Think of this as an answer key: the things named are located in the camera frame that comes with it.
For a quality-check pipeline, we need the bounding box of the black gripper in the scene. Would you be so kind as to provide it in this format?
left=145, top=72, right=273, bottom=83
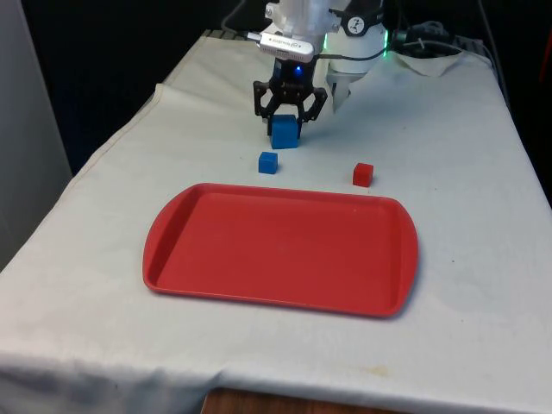
left=253, top=58, right=329, bottom=126

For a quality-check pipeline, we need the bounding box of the large blue block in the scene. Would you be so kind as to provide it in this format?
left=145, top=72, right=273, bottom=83
left=270, top=113, right=300, bottom=150

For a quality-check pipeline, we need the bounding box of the red plastic tray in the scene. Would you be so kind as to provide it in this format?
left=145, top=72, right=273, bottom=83
left=141, top=182, right=420, bottom=320

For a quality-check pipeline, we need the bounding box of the small blue cube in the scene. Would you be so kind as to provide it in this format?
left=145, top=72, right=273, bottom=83
left=258, top=150, right=279, bottom=175

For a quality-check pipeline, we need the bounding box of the small red cube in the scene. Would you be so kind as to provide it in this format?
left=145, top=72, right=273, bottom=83
left=352, top=161, right=374, bottom=188

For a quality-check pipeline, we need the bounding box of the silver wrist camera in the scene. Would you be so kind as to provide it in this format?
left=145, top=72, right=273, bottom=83
left=248, top=30, right=316, bottom=62

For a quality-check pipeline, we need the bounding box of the grey cable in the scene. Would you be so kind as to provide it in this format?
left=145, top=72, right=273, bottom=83
left=400, top=23, right=467, bottom=57

